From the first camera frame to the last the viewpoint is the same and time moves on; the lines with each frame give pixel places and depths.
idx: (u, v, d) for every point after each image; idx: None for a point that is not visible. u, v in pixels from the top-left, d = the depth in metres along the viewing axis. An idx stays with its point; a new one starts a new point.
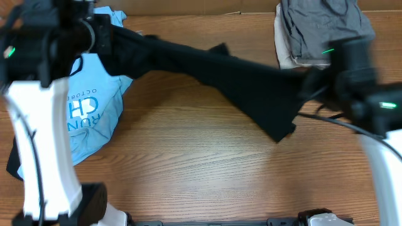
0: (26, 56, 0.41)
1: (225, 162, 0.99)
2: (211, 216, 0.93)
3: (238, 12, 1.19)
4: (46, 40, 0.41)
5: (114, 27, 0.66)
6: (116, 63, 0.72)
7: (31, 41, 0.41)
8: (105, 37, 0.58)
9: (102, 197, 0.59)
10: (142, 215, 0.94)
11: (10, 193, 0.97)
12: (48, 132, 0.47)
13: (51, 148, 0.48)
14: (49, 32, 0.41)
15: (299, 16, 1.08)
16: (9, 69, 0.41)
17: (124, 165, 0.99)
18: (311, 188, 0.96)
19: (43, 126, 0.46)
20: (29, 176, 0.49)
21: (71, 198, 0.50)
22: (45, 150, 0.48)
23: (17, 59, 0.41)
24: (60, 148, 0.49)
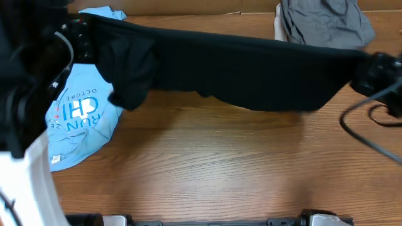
0: None
1: (225, 162, 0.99)
2: (211, 216, 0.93)
3: (238, 12, 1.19)
4: (9, 104, 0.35)
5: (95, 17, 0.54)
6: (110, 61, 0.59)
7: None
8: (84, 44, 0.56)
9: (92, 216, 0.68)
10: (142, 215, 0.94)
11: None
12: (29, 201, 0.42)
13: (35, 213, 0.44)
14: (16, 91, 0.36)
15: (299, 16, 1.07)
16: None
17: (124, 166, 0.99)
18: (312, 188, 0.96)
19: (22, 197, 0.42)
20: None
21: None
22: (31, 218, 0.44)
23: None
24: (45, 208, 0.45)
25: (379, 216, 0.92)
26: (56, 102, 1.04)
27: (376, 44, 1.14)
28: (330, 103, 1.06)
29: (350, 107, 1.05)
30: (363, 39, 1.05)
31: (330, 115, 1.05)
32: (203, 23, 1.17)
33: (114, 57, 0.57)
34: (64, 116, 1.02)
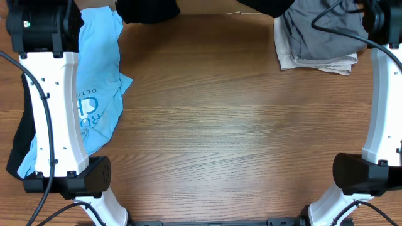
0: (40, 31, 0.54)
1: (224, 161, 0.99)
2: (211, 216, 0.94)
3: (238, 12, 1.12)
4: (58, 18, 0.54)
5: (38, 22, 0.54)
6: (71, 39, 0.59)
7: (44, 19, 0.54)
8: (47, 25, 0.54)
9: (106, 170, 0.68)
10: (142, 215, 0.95)
11: (10, 193, 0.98)
12: (59, 97, 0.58)
13: (62, 110, 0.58)
14: (61, 12, 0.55)
15: (299, 16, 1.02)
16: (27, 35, 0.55)
17: (124, 166, 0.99)
18: (311, 188, 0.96)
19: (55, 91, 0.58)
20: (43, 139, 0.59)
21: (79, 160, 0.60)
22: (58, 115, 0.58)
23: (32, 32, 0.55)
24: (70, 115, 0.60)
25: (379, 216, 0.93)
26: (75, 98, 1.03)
27: None
28: (331, 103, 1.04)
29: (351, 107, 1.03)
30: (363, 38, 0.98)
31: (330, 115, 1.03)
32: (201, 21, 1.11)
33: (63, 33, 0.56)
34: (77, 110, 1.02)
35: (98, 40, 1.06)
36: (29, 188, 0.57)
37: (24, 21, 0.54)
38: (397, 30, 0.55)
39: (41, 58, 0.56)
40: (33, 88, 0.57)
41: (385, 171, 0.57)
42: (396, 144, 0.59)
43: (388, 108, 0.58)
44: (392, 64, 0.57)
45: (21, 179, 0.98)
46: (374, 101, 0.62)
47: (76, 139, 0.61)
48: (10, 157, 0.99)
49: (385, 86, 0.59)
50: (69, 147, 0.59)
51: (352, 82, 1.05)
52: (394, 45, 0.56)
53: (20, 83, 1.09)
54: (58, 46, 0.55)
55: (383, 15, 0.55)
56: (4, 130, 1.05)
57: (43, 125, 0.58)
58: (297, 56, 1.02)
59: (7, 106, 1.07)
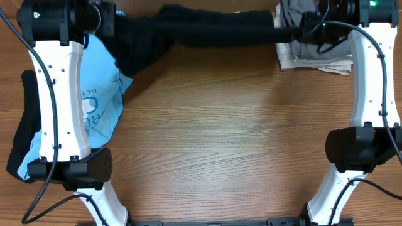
0: (48, 21, 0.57)
1: (224, 161, 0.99)
2: (211, 216, 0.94)
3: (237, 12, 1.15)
4: (66, 10, 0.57)
5: (46, 14, 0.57)
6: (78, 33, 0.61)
7: (52, 10, 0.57)
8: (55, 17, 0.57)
9: (107, 162, 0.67)
10: (142, 215, 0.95)
11: (9, 193, 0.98)
12: (65, 84, 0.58)
13: (66, 99, 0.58)
14: (68, 4, 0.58)
15: (299, 15, 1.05)
16: (37, 26, 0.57)
17: (124, 165, 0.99)
18: (311, 188, 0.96)
19: (61, 79, 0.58)
20: (47, 127, 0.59)
21: (81, 147, 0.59)
22: (62, 104, 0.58)
23: (41, 22, 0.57)
24: (75, 105, 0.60)
25: (379, 216, 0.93)
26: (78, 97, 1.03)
27: None
28: (330, 102, 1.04)
29: (350, 107, 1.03)
30: None
31: (330, 115, 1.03)
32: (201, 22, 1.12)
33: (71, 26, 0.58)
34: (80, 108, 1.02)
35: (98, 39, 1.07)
36: (32, 173, 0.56)
37: (34, 12, 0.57)
38: (365, 12, 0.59)
39: (49, 45, 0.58)
40: (41, 75, 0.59)
41: (372, 131, 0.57)
42: (379, 107, 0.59)
43: (367, 77, 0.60)
44: (365, 39, 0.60)
45: (21, 179, 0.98)
46: (356, 80, 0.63)
47: (80, 127, 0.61)
48: (11, 157, 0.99)
49: (362, 59, 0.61)
50: (73, 132, 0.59)
51: (351, 82, 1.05)
52: (365, 24, 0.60)
53: (21, 83, 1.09)
54: (65, 34, 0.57)
55: (353, 4, 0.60)
56: (4, 130, 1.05)
57: (48, 113, 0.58)
58: (297, 56, 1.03)
59: (7, 106, 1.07)
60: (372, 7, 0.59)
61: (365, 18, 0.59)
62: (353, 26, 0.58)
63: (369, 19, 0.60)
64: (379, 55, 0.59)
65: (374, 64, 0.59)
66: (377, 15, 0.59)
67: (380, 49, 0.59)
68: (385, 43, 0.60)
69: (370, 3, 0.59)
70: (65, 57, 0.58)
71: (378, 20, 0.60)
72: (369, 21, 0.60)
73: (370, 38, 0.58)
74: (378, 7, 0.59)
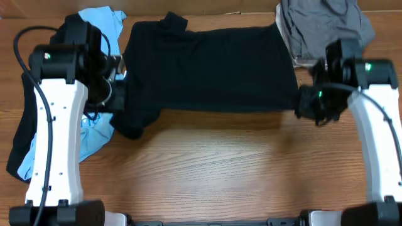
0: (58, 62, 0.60)
1: (223, 160, 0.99)
2: (211, 216, 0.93)
3: (238, 12, 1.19)
4: (76, 54, 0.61)
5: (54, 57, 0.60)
6: (84, 76, 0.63)
7: (63, 54, 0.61)
8: (66, 61, 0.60)
9: (97, 216, 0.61)
10: (142, 215, 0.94)
11: (9, 193, 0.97)
12: (65, 122, 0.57)
13: (64, 139, 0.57)
14: (79, 51, 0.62)
15: (299, 16, 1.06)
16: (48, 66, 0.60)
17: (124, 165, 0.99)
18: (311, 188, 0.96)
19: (62, 117, 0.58)
20: (40, 166, 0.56)
21: (73, 191, 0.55)
22: (59, 143, 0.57)
23: (51, 62, 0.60)
24: (72, 147, 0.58)
25: None
26: None
27: (375, 44, 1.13)
28: None
29: None
30: (363, 40, 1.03)
31: None
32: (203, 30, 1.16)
33: (78, 70, 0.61)
34: None
35: None
36: (16, 220, 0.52)
37: (46, 53, 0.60)
38: (363, 75, 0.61)
39: (54, 83, 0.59)
40: (42, 112, 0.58)
41: (394, 209, 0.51)
42: (397, 177, 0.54)
43: (378, 144, 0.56)
44: (367, 102, 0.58)
45: (22, 179, 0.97)
46: (363, 147, 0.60)
47: (75, 171, 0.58)
48: (11, 157, 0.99)
49: (369, 127, 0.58)
50: (65, 173, 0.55)
51: None
52: (365, 86, 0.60)
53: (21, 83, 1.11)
54: (71, 72, 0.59)
55: (349, 68, 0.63)
56: (4, 129, 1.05)
57: (44, 153, 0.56)
58: (297, 56, 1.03)
59: (7, 107, 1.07)
60: (367, 71, 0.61)
61: (363, 81, 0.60)
62: (340, 86, 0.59)
63: (368, 83, 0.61)
64: (385, 119, 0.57)
65: (382, 129, 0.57)
66: (375, 78, 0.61)
67: (386, 113, 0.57)
68: (388, 107, 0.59)
69: (365, 66, 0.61)
70: (70, 93, 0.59)
71: (377, 82, 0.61)
72: (368, 84, 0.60)
73: (374, 101, 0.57)
74: (374, 71, 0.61)
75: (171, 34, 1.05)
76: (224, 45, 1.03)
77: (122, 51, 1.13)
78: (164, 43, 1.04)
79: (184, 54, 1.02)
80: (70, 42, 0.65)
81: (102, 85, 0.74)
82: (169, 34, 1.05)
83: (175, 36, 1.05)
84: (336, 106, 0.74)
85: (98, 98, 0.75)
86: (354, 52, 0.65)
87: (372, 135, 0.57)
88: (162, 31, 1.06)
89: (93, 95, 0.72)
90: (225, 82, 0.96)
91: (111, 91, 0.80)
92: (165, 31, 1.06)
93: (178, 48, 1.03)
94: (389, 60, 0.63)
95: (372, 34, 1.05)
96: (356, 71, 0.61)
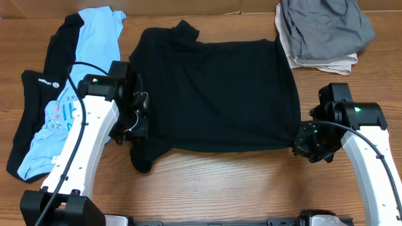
0: (101, 86, 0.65)
1: (225, 161, 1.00)
2: (211, 216, 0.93)
3: (238, 12, 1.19)
4: (117, 84, 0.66)
5: (99, 81, 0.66)
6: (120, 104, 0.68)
7: (107, 81, 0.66)
8: (107, 88, 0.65)
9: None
10: (142, 215, 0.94)
11: (9, 193, 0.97)
12: (96, 127, 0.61)
13: (91, 141, 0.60)
14: (121, 81, 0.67)
15: (299, 15, 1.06)
16: (92, 89, 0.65)
17: (124, 165, 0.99)
18: (311, 188, 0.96)
19: (95, 123, 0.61)
20: (64, 159, 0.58)
21: (86, 187, 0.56)
22: (86, 144, 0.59)
23: (96, 85, 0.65)
24: (95, 151, 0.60)
25: None
26: (56, 102, 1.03)
27: (375, 44, 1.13)
28: None
29: None
30: (363, 39, 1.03)
31: None
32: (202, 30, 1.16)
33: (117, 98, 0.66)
34: (64, 116, 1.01)
35: (98, 40, 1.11)
36: (26, 206, 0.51)
37: (93, 78, 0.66)
38: (353, 117, 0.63)
39: (95, 99, 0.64)
40: (78, 118, 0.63)
41: None
42: (394, 211, 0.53)
43: (372, 180, 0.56)
44: (360, 142, 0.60)
45: (21, 179, 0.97)
46: (360, 185, 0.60)
47: (91, 173, 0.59)
48: (11, 157, 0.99)
49: (363, 164, 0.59)
50: (84, 168, 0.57)
51: (350, 82, 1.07)
52: (356, 127, 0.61)
53: (21, 83, 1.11)
54: (111, 93, 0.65)
55: (340, 112, 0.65)
56: (4, 129, 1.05)
57: (68, 150, 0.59)
58: (297, 56, 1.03)
59: (7, 106, 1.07)
60: (357, 113, 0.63)
61: (354, 122, 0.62)
62: (332, 123, 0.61)
63: (358, 123, 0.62)
64: (378, 156, 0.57)
65: (375, 166, 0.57)
66: (365, 119, 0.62)
67: (378, 150, 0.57)
68: (380, 145, 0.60)
69: (354, 110, 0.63)
70: (107, 107, 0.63)
71: (367, 123, 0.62)
72: (358, 125, 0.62)
73: (365, 137, 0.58)
74: (363, 113, 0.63)
75: (180, 44, 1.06)
76: (232, 59, 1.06)
77: (124, 51, 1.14)
78: (172, 53, 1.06)
79: (191, 65, 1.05)
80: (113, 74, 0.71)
81: (132, 113, 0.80)
82: (178, 44, 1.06)
83: (184, 46, 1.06)
84: (330, 145, 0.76)
85: (126, 127, 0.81)
86: (346, 99, 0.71)
87: (367, 171, 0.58)
88: (172, 39, 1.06)
89: (122, 123, 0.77)
90: (233, 104, 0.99)
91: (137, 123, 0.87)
92: (174, 40, 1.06)
93: (186, 59, 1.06)
94: (377, 105, 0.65)
95: (372, 34, 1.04)
96: (347, 113, 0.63)
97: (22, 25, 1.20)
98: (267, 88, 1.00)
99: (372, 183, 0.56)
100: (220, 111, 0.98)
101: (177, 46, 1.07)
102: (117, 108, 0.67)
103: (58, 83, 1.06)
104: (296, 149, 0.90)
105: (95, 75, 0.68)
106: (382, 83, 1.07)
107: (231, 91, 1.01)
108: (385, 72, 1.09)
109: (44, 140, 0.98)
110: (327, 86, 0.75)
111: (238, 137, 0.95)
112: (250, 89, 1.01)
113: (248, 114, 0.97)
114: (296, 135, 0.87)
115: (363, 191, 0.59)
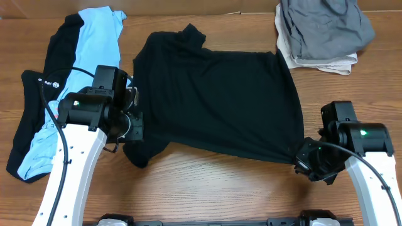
0: (83, 109, 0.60)
1: (225, 162, 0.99)
2: (211, 216, 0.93)
3: (238, 12, 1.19)
4: (103, 105, 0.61)
5: (80, 105, 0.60)
6: (106, 125, 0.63)
7: (91, 103, 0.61)
8: (91, 111, 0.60)
9: None
10: (142, 215, 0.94)
11: (9, 193, 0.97)
12: (80, 166, 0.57)
13: (76, 183, 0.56)
14: (106, 101, 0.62)
15: (299, 16, 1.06)
16: (74, 113, 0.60)
17: (124, 166, 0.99)
18: (312, 188, 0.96)
19: (78, 161, 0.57)
20: (48, 206, 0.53)
21: None
22: (70, 186, 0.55)
23: (78, 110, 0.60)
24: (81, 193, 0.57)
25: None
26: (56, 102, 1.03)
27: (375, 44, 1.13)
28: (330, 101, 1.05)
29: None
30: (363, 39, 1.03)
31: None
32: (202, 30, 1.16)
33: (102, 120, 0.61)
34: None
35: (98, 39, 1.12)
36: None
37: (74, 101, 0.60)
38: (358, 140, 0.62)
39: (77, 129, 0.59)
40: (59, 154, 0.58)
41: None
42: None
43: (375, 207, 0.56)
44: (366, 171, 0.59)
45: (21, 179, 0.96)
46: (363, 211, 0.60)
47: (79, 215, 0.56)
48: (10, 157, 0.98)
49: (366, 191, 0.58)
50: (70, 215, 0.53)
51: (350, 82, 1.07)
52: (361, 153, 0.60)
53: (20, 83, 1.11)
54: (95, 122, 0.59)
55: (345, 134, 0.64)
56: (4, 129, 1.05)
57: (52, 195, 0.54)
58: (297, 56, 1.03)
59: (7, 107, 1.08)
60: (362, 136, 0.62)
61: (359, 146, 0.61)
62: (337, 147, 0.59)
63: (363, 148, 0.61)
64: (384, 187, 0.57)
65: (380, 196, 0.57)
66: (371, 144, 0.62)
67: (384, 181, 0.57)
68: (387, 174, 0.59)
69: (360, 132, 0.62)
70: (90, 138, 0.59)
71: (372, 147, 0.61)
72: (364, 150, 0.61)
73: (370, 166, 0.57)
74: (369, 137, 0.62)
75: (186, 49, 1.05)
76: (235, 64, 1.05)
77: (124, 51, 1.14)
78: (178, 58, 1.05)
79: (196, 71, 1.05)
80: (98, 86, 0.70)
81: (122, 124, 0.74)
82: (184, 49, 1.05)
83: (190, 51, 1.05)
84: (334, 165, 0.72)
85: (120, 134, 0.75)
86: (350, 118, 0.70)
87: (370, 198, 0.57)
88: (179, 44, 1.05)
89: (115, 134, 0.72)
90: (235, 112, 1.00)
91: (130, 124, 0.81)
92: (181, 44, 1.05)
93: (191, 64, 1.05)
94: (383, 125, 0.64)
95: (372, 34, 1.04)
96: (352, 136, 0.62)
97: (22, 24, 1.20)
98: (269, 89, 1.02)
99: (374, 211, 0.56)
100: (222, 116, 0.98)
101: (183, 50, 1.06)
102: (103, 134, 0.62)
103: (58, 83, 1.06)
104: (296, 164, 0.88)
105: (74, 96, 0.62)
106: (382, 83, 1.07)
107: (234, 97, 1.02)
108: (385, 72, 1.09)
109: (44, 140, 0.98)
110: (330, 105, 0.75)
111: (240, 142, 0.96)
112: (252, 95, 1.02)
113: (250, 122, 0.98)
114: (299, 149, 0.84)
115: (365, 216, 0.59)
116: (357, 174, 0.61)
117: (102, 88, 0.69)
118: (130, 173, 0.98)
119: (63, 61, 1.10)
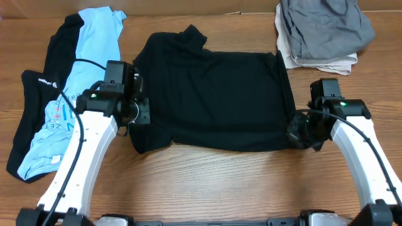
0: (98, 101, 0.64)
1: (225, 161, 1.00)
2: (211, 216, 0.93)
3: (238, 12, 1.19)
4: (116, 98, 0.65)
5: (95, 96, 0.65)
6: (118, 117, 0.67)
7: (105, 96, 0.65)
8: (105, 102, 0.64)
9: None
10: (142, 215, 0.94)
11: (9, 193, 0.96)
12: (93, 143, 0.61)
13: (88, 157, 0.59)
14: (119, 95, 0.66)
15: (299, 16, 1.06)
16: (90, 103, 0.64)
17: (124, 166, 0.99)
18: (311, 188, 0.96)
19: (93, 139, 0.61)
20: (61, 176, 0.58)
21: (83, 202, 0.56)
22: (83, 159, 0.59)
23: (93, 101, 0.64)
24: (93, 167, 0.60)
25: None
26: (56, 102, 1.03)
27: (375, 44, 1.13)
28: None
29: None
30: (363, 39, 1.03)
31: None
32: (202, 30, 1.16)
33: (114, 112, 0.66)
34: (64, 116, 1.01)
35: (98, 39, 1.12)
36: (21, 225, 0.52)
37: (92, 93, 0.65)
38: (340, 110, 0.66)
39: (93, 115, 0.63)
40: (76, 134, 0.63)
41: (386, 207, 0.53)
42: (384, 184, 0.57)
43: (360, 158, 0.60)
44: (347, 129, 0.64)
45: (21, 179, 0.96)
46: (350, 167, 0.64)
47: (88, 189, 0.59)
48: (10, 156, 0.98)
49: (351, 147, 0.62)
50: (81, 185, 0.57)
51: (350, 82, 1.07)
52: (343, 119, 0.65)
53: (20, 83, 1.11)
54: (108, 111, 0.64)
55: (328, 107, 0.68)
56: (4, 129, 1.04)
57: (66, 166, 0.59)
58: (297, 56, 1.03)
59: (7, 107, 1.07)
60: (343, 107, 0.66)
61: (342, 115, 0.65)
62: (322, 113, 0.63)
63: (345, 116, 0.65)
64: (364, 139, 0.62)
65: (363, 148, 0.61)
66: (351, 112, 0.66)
67: (364, 134, 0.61)
68: (367, 131, 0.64)
69: (340, 104, 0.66)
70: (104, 123, 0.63)
71: (353, 115, 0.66)
72: (345, 116, 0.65)
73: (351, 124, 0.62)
74: (348, 107, 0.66)
75: (187, 51, 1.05)
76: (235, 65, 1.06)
77: (124, 51, 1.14)
78: (178, 58, 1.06)
79: (196, 71, 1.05)
80: (110, 80, 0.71)
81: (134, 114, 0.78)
82: (185, 50, 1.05)
83: (190, 52, 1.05)
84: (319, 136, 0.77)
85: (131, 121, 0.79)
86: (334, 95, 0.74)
87: (355, 152, 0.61)
88: (179, 45, 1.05)
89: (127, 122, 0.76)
90: (235, 112, 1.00)
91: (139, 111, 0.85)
92: (182, 46, 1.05)
93: (191, 65, 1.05)
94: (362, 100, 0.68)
95: (372, 34, 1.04)
96: (334, 108, 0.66)
97: (22, 25, 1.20)
98: (267, 91, 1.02)
99: (361, 161, 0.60)
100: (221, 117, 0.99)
101: (183, 51, 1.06)
102: (115, 123, 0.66)
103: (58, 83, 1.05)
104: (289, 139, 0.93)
105: (92, 89, 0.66)
106: (382, 83, 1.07)
107: (234, 97, 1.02)
108: (385, 73, 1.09)
109: (44, 140, 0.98)
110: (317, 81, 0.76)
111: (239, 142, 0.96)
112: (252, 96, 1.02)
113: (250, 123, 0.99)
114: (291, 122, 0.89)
115: (353, 171, 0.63)
116: (340, 135, 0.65)
117: (114, 83, 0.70)
118: (130, 173, 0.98)
119: (63, 61, 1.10)
